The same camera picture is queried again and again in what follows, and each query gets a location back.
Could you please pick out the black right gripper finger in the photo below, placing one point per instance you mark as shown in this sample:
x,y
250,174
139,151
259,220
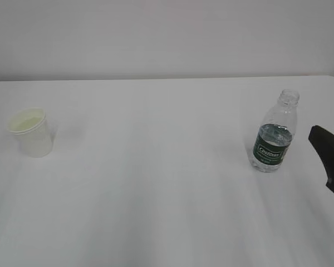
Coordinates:
x,y
323,142

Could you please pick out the clear water bottle green label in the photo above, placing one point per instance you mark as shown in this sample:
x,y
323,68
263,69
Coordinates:
x,y
276,133

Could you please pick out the white paper cup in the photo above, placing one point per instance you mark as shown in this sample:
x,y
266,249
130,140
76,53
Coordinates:
x,y
30,128

